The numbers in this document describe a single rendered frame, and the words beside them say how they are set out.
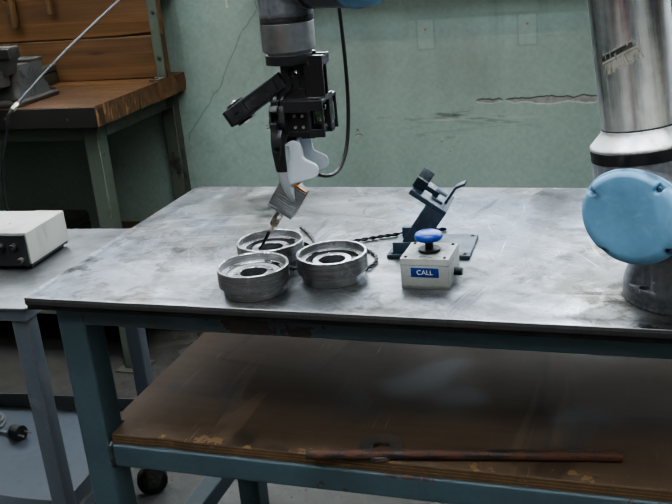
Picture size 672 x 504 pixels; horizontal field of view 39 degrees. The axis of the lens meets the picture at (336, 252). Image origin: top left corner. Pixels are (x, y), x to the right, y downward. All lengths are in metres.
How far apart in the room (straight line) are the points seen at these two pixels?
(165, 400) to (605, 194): 0.89
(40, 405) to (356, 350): 0.62
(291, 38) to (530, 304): 0.48
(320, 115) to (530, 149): 1.68
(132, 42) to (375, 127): 0.83
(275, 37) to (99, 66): 1.99
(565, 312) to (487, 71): 1.75
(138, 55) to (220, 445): 1.91
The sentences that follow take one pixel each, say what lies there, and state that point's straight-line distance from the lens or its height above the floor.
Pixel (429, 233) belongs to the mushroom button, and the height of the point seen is 0.87.
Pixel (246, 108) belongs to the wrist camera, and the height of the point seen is 1.06.
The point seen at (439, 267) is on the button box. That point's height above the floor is 0.83.
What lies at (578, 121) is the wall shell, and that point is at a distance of 2.92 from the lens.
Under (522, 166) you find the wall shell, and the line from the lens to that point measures 2.98.
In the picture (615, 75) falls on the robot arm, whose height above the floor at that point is 1.12.
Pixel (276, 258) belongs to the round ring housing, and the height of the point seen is 0.83.
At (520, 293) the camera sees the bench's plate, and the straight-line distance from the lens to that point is 1.31.
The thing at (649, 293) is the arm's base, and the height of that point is 0.82.
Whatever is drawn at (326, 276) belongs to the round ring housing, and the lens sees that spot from 1.35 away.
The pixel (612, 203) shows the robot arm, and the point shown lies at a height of 0.98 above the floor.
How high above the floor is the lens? 1.31
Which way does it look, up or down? 20 degrees down
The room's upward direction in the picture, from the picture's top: 5 degrees counter-clockwise
